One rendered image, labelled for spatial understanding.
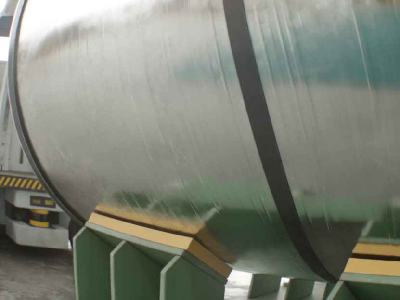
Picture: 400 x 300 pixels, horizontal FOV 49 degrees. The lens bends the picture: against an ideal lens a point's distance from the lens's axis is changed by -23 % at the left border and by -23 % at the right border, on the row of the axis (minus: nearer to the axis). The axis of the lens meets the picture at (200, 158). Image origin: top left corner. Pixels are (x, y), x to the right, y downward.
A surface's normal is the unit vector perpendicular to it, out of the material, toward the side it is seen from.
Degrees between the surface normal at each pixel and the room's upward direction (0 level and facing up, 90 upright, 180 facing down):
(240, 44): 111
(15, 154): 90
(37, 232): 90
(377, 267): 60
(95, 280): 90
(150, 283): 90
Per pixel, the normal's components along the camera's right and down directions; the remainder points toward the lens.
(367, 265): -0.54, -0.56
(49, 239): 0.64, 0.04
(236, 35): -0.66, 0.27
